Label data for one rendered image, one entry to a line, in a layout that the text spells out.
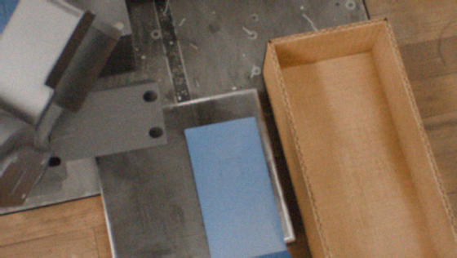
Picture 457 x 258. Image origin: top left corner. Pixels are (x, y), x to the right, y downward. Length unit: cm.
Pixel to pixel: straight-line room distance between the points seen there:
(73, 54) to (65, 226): 36
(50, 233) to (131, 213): 8
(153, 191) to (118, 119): 25
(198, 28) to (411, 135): 25
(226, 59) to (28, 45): 42
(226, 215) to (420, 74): 26
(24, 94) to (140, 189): 35
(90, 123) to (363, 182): 36
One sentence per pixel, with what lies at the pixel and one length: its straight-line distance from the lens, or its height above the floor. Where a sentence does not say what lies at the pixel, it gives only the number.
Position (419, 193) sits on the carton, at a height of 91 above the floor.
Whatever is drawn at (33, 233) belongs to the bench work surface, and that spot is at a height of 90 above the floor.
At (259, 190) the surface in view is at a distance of 83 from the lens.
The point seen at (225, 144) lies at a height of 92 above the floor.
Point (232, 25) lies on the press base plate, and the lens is 93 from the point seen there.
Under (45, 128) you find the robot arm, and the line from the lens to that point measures 53.
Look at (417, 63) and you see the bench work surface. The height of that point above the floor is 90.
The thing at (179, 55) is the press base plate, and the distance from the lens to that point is 91.
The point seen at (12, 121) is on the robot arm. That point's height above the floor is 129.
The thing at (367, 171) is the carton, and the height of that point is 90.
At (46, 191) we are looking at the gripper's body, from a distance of 65.
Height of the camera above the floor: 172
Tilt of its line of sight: 69 degrees down
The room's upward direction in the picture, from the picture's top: 6 degrees clockwise
